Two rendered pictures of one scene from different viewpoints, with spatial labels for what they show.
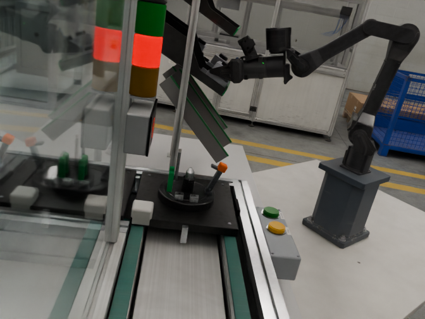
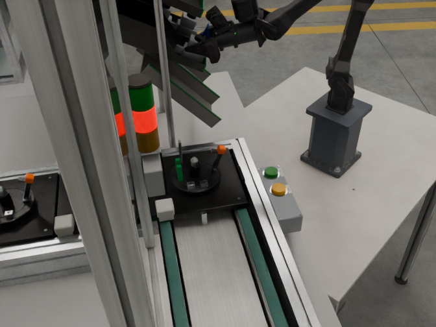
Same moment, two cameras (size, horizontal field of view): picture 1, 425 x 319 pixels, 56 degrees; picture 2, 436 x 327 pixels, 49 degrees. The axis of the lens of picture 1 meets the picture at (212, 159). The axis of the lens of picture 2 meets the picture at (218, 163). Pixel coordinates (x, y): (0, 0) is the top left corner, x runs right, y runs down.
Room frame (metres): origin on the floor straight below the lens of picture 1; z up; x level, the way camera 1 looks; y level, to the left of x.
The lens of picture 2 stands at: (-0.10, 0.05, 1.87)
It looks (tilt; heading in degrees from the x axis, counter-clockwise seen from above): 41 degrees down; 356
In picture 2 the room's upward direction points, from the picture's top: 1 degrees counter-clockwise
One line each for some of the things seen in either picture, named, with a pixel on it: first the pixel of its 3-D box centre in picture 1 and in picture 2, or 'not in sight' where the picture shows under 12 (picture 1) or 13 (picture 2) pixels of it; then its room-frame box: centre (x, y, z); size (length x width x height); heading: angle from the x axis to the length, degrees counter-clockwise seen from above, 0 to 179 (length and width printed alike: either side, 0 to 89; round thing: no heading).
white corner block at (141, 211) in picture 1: (141, 212); (165, 209); (0.77, 0.13, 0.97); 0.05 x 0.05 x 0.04; 7
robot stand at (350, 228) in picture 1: (344, 200); (335, 133); (1.05, -0.40, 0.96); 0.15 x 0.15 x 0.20; 43
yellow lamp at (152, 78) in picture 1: (143, 79); (146, 135); (0.67, 0.14, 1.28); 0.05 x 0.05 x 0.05
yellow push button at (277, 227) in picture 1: (276, 228); (278, 190); (0.82, -0.18, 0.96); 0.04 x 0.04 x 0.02
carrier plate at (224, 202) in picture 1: (185, 200); (195, 181); (0.88, 0.05, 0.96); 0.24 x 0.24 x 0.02; 7
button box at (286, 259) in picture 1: (273, 240); (278, 198); (0.82, -0.18, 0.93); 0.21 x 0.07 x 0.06; 7
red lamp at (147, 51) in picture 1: (146, 49); (143, 115); (0.67, 0.14, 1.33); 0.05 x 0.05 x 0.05
